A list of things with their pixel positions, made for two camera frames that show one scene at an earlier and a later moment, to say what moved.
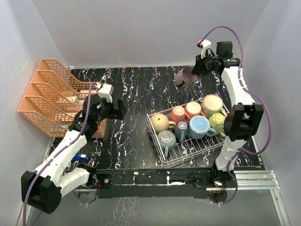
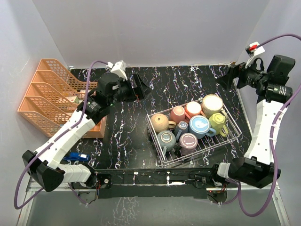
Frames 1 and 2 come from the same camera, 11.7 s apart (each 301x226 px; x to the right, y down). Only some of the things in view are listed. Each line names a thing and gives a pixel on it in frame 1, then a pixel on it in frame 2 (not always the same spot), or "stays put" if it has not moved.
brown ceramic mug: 160,122 stays put
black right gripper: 198,69 → 234,71
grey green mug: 167,140 stays put
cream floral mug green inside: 212,103 stays put
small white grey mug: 181,130 stays put
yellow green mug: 217,120 stays put
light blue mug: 199,127 stays put
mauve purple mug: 185,77 → 188,142
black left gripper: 119,113 → 139,92
